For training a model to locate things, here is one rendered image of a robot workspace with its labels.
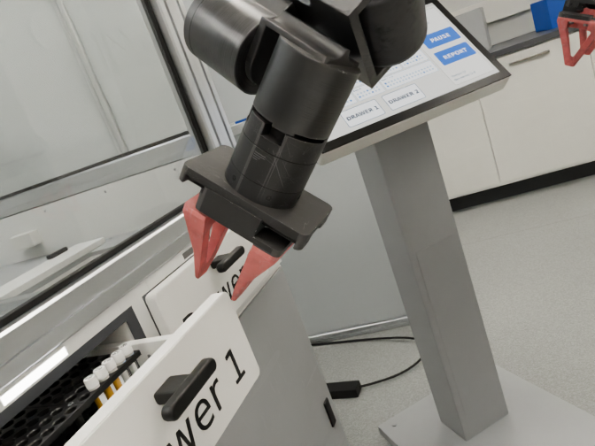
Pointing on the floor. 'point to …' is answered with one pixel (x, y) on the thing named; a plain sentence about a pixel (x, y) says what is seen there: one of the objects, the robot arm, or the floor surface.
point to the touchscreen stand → (451, 317)
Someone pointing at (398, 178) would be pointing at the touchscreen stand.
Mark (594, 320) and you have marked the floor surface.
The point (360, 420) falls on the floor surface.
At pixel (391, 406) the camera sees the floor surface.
